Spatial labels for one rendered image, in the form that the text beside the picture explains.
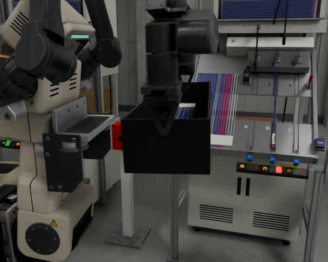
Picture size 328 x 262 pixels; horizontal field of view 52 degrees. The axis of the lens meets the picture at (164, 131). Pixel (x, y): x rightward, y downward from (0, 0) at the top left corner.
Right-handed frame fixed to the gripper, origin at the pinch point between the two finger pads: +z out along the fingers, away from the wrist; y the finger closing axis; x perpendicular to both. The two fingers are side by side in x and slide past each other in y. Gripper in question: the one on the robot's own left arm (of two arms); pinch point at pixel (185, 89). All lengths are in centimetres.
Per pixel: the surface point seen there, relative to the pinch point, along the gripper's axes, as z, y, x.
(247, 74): 4, 80, -29
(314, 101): 17, 67, -63
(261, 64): -2, 83, -37
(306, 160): 42, 45, -56
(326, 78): 48, 422, -181
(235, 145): 37, 52, -22
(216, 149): 39, 49, -12
